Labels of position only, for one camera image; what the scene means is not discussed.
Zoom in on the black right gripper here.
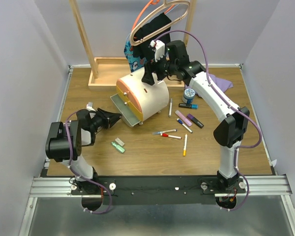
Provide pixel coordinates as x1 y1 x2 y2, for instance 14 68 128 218
140 51 177 86

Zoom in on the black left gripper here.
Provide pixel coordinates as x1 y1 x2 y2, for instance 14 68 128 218
89 107 121 131

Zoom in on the white grey eraser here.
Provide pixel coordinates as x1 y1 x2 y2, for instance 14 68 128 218
115 138 125 146

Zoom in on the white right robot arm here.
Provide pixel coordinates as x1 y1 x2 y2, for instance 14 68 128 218
141 40 250 193

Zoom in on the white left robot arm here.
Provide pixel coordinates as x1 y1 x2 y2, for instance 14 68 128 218
45 108 122 194

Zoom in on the blue shark print cloth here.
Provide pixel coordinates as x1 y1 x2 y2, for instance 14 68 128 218
124 35 157 72

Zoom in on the black hanging garment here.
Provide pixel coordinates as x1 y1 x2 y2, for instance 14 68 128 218
133 12 173 67

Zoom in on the grey silver marker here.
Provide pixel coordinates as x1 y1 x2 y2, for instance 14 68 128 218
168 98 173 117

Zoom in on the round blue white tin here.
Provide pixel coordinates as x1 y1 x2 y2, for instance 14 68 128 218
182 88 196 104

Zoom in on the black teal highlighter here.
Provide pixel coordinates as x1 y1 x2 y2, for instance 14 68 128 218
178 103 198 109

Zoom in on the wooden clothes rack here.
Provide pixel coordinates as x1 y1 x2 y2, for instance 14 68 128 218
69 0 196 90

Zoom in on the clear capped blue pen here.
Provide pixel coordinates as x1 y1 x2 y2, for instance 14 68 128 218
152 129 177 135

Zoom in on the red capped white marker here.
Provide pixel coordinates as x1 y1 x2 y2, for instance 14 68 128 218
160 133 182 140

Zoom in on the blue capped white marker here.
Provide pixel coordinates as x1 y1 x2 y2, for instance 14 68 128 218
177 118 193 133

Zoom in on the pink highlighter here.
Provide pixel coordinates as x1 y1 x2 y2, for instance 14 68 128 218
175 110 192 127

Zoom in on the black purple highlighter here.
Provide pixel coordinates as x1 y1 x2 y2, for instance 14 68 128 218
187 114 204 128

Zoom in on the pink clothes hanger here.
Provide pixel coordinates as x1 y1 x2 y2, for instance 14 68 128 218
128 0 195 47

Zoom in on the orange clothes hanger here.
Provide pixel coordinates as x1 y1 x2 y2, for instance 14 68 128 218
132 0 160 30

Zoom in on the purple folded cloth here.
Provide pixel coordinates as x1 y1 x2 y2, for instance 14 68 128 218
184 73 234 98

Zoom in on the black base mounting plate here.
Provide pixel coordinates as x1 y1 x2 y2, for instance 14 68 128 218
69 176 246 206

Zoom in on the yellow capped white marker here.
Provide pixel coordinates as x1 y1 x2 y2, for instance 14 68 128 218
182 134 188 157

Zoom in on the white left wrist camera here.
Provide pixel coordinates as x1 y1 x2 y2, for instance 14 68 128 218
86 102 96 112

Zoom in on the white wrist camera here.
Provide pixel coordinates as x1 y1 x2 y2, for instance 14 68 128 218
86 102 96 112
150 40 166 62

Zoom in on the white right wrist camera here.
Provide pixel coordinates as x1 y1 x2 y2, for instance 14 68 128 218
150 40 166 62

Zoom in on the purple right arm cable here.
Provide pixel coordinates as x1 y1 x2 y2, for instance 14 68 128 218
153 30 263 212

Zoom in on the aluminium frame rail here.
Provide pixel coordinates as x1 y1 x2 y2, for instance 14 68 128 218
29 175 292 198

